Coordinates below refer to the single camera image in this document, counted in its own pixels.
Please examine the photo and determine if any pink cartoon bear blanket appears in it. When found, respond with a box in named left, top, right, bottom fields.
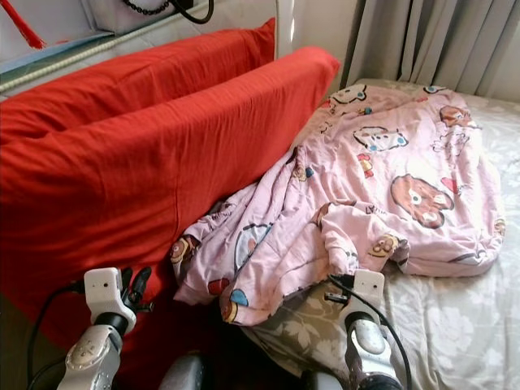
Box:
left=171, top=80, right=507, bottom=327

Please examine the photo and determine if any silver robot right leg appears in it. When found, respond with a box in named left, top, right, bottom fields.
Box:
left=299, top=370, right=344, bottom=390

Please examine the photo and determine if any red cushion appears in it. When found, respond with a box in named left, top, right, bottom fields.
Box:
left=0, top=16, right=279, bottom=139
left=0, top=45, right=342, bottom=366

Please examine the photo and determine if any grey curtain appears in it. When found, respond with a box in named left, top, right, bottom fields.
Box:
left=343, top=0, right=520, bottom=102

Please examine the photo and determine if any red tassel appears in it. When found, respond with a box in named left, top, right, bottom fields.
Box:
left=0, top=0, right=47, bottom=50

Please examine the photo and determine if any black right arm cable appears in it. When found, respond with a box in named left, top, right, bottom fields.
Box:
left=329, top=274, right=415, bottom=390

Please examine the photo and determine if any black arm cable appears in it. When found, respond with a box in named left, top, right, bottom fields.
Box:
left=24, top=280, right=87, bottom=389
left=329, top=274, right=415, bottom=390

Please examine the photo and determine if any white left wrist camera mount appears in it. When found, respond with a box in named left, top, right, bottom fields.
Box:
left=83, top=267, right=124, bottom=334

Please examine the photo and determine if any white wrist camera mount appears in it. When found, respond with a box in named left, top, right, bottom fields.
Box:
left=83, top=267, right=124, bottom=334
left=353, top=269, right=386, bottom=324

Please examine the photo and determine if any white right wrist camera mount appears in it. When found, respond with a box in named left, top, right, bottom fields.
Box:
left=353, top=269, right=386, bottom=324

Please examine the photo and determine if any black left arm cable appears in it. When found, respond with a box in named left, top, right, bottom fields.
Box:
left=24, top=280, right=87, bottom=389

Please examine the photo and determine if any black cord loop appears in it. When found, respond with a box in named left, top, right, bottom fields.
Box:
left=169, top=0, right=216, bottom=25

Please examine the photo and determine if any black bead string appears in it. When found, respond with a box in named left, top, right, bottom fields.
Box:
left=120, top=0, right=173, bottom=17

